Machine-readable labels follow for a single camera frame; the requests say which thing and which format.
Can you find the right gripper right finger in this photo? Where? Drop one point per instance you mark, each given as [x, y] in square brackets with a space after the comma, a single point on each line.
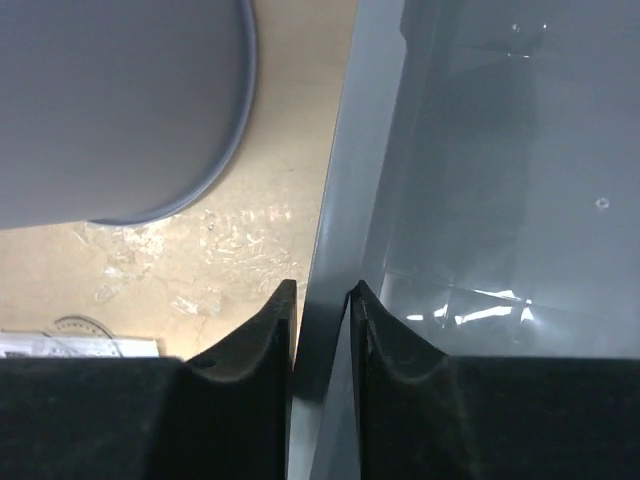
[424, 414]

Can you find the light grey plastic bucket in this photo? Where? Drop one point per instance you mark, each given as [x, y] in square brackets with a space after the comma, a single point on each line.
[120, 112]

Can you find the grey rectangular plastic crate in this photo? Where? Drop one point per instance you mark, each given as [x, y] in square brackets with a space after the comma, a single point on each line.
[484, 183]

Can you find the clear plastic label card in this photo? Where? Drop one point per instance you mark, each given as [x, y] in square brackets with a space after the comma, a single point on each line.
[74, 336]

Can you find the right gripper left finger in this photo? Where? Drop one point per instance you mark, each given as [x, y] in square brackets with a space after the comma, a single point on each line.
[223, 414]

